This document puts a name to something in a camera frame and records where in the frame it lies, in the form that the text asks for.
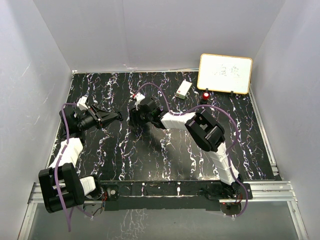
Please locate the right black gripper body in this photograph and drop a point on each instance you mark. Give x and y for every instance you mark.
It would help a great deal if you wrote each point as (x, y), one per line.
(139, 117)

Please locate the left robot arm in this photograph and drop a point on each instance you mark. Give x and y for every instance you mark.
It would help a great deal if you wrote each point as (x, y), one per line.
(60, 184)

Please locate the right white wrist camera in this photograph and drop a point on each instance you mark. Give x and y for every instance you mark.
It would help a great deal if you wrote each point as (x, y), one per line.
(138, 97)

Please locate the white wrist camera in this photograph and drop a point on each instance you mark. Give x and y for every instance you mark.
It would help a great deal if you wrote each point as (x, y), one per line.
(82, 103)
(138, 97)

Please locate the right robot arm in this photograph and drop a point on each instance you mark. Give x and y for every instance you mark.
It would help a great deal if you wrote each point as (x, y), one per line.
(206, 132)

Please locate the black front mounting bar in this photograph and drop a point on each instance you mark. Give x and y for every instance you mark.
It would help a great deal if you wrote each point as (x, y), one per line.
(167, 195)

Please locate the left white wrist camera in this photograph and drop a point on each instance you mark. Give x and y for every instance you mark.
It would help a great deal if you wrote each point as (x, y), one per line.
(82, 103)

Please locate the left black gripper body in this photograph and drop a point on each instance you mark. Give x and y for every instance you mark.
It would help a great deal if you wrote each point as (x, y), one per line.
(88, 121)

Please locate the red emergency button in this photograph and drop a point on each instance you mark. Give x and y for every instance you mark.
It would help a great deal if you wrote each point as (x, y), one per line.
(204, 99)

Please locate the white cardboard box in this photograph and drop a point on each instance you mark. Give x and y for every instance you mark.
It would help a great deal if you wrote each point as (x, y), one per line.
(183, 90)

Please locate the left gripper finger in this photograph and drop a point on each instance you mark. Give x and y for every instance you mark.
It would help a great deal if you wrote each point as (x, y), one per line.
(98, 111)
(109, 118)

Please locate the white board yellow frame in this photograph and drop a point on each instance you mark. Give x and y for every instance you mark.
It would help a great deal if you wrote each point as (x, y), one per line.
(223, 73)

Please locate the black earbud charging case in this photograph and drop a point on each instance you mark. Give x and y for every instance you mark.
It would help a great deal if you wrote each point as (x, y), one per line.
(120, 117)

